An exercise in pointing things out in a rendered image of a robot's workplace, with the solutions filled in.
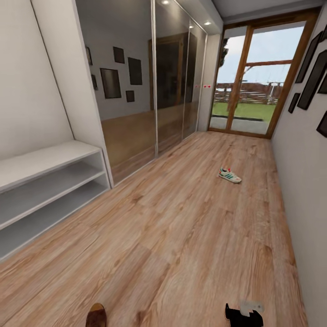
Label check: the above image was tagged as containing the sandal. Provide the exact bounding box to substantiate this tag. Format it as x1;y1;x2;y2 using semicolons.
86;303;107;327

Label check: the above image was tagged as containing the gym shoe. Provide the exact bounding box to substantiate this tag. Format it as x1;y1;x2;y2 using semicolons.
219;168;242;183

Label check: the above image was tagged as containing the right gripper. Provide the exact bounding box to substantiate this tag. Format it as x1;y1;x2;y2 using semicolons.
225;303;263;327

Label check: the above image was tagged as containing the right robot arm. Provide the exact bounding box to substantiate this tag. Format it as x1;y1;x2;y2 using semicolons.
225;299;265;327

